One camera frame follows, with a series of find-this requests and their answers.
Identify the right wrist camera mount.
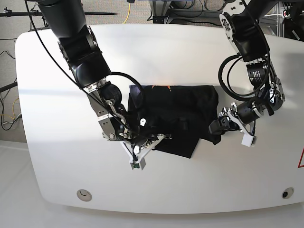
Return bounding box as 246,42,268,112
121,134,166,170

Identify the silver table grommet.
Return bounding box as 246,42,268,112
76,190,92,202

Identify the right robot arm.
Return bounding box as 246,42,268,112
37,0,172,153

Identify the yellow cable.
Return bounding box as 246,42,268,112
122,0,133,25

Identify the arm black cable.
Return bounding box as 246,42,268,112
218,0,276,117
23,0,146,133

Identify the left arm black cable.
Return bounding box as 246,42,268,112
218,0,276,117

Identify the grey table leg base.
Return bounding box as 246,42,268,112
147,0,171,24

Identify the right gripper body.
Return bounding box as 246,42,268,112
118,118,172,144

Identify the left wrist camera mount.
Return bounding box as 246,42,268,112
224,102,257,147

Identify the black tripod stand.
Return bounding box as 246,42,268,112
0,0,49,29

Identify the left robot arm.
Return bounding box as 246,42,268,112
209,0,285,135

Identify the black T-shirt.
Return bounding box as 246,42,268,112
128,85,221,159

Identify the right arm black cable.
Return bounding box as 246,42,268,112
23,0,146,133

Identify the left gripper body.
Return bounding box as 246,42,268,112
218,102,266,133

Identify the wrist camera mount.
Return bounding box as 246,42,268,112
224,102,257,147
121,134,166,170

